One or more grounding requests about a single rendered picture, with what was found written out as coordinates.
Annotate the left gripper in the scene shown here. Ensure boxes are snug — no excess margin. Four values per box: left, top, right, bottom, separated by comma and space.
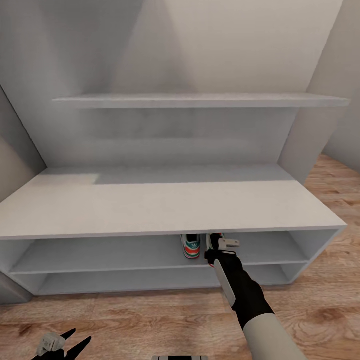
32, 328, 91, 360

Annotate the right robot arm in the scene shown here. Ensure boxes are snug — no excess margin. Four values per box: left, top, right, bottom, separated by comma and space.
204, 238, 309, 360

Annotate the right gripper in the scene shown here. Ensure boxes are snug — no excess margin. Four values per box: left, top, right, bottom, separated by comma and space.
204, 249, 222, 266

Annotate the gym shoe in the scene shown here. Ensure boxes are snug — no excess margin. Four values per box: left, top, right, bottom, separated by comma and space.
180, 234, 201, 260
205, 233, 225, 251

